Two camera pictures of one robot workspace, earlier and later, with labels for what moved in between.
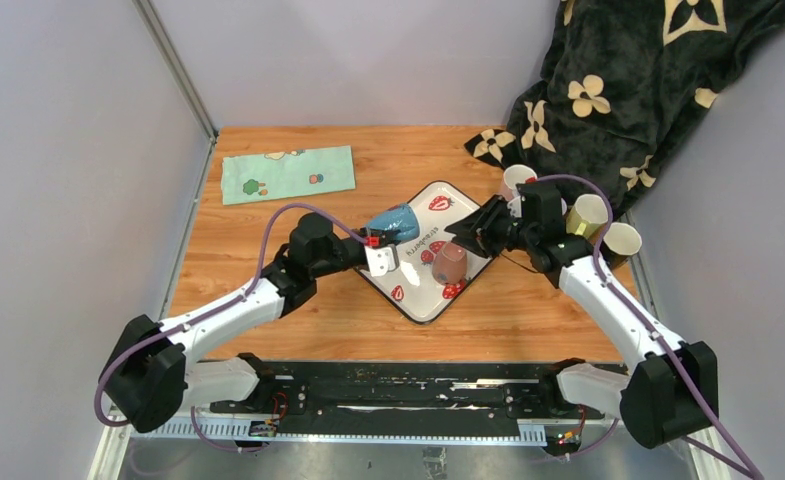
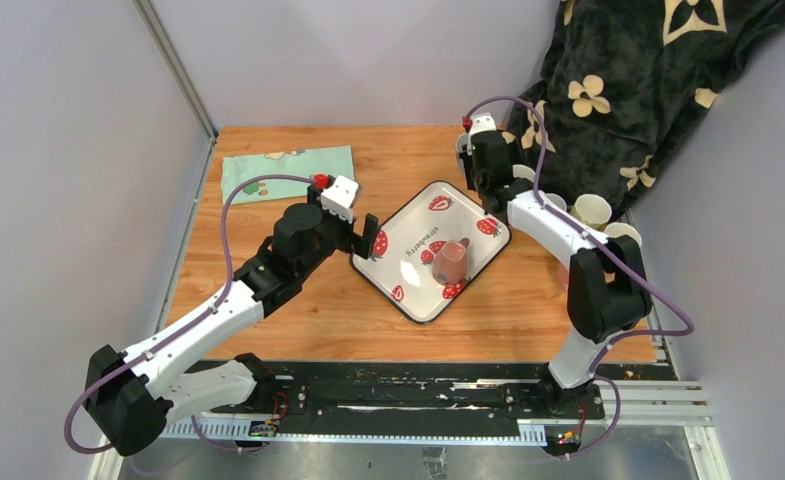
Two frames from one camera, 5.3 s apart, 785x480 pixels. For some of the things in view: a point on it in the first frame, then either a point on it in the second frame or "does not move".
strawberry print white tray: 413,285 does not move
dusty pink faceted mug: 450,263 does not move
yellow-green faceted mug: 588,212 does not move
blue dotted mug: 400,217 to 462,149
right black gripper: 477,230 to 472,156
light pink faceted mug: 514,175 does not move
